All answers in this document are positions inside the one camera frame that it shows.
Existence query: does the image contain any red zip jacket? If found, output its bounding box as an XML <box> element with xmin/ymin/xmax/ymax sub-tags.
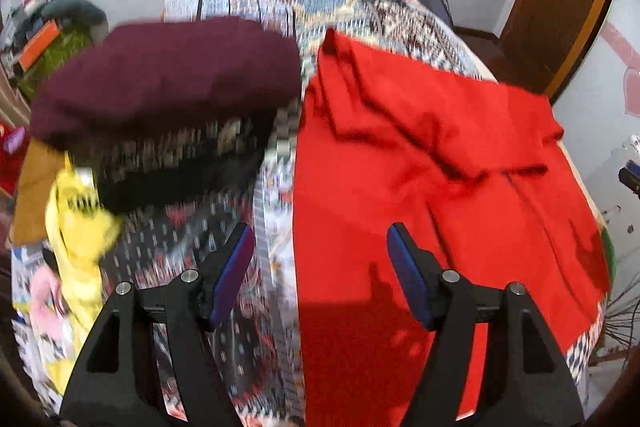
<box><xmin>293</xmin><ymin>30</ymin><xmax>610</xmax><ymax>426</ymax></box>

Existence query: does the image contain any yellow garment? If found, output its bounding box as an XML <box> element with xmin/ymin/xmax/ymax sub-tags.
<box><xmin>44</xmin><ymin>160</ymin><xmax>122</xmax><ymax>393</ymax></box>

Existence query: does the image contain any patchwork patterned quilt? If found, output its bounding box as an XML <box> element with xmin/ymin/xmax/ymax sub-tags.
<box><xmin>13</xmin><ymin>0</ymin><xmax>604</xmax><ymax>426</ymax></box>

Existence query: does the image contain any wooden wardrobe with sliding door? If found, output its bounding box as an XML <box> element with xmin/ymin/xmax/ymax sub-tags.
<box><xmin>494</xmin><ymin>0</ymin><xmax>640</xmax><ymax>168</ymax></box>

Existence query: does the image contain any wooden lap desk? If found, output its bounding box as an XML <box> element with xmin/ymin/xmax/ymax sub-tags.
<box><xmin>12</xmin><ymin>139</ymin><xmax>65</xmax><ymax>246</ymax></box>

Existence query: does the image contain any red plush toy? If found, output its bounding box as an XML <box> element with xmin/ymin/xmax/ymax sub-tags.
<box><xmin>0</xmin><ymin>121</ymin><xmax>30</xmax><ymax>195</ymax></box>

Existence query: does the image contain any grey blue backpack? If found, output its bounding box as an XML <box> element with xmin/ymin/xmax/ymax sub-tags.
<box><xmin>418</xmin><ymin>0</ymin><xmax>454</xmax><ymax>29</ymax></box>

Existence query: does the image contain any maroon folded garment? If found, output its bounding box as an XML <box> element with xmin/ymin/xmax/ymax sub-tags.
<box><xmin>30</xmin><ymin>16</ymin><xmax>302</xmax><ymax>150</ymax></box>

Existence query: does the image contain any green patterned bag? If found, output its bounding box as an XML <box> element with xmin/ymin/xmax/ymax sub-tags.
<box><xmin>17</xmin><ymin>26</ymin><xmax>93</xmax><ymax>104</ymax></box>

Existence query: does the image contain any orange box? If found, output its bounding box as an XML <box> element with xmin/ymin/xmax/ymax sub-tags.
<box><xmin>18</xmin><ymin>20</ymin><xmax>60</xmax><ymax>72</ymax></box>

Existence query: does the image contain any grey green plush toy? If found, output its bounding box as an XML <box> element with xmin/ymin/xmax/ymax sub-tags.
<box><xmin>40</xmin><ymin>0</ymin><xmax>108</xmax><ymax>42</ymax></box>

